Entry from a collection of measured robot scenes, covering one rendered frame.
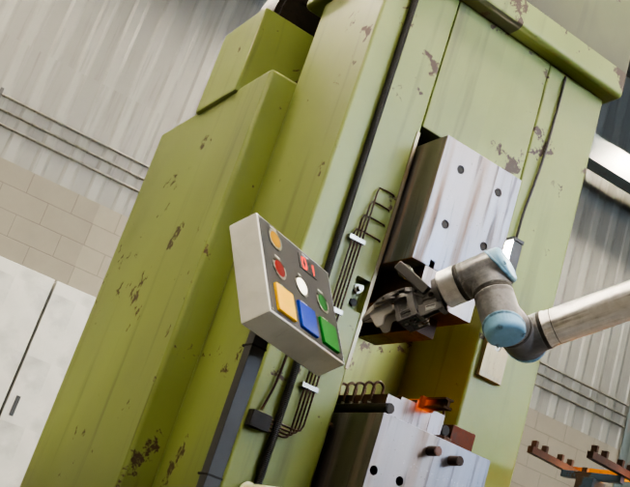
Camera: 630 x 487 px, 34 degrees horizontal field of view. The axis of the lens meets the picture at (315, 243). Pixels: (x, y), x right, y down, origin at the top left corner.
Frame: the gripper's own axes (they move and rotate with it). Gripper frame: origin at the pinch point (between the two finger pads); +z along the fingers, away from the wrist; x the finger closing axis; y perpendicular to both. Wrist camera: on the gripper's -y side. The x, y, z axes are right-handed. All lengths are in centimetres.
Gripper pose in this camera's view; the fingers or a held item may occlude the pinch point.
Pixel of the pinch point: (366, 316)
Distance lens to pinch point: 245.2
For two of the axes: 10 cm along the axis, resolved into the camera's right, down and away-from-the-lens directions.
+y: 1.5, 8.0, -5.8
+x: 5.1, 4.4, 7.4
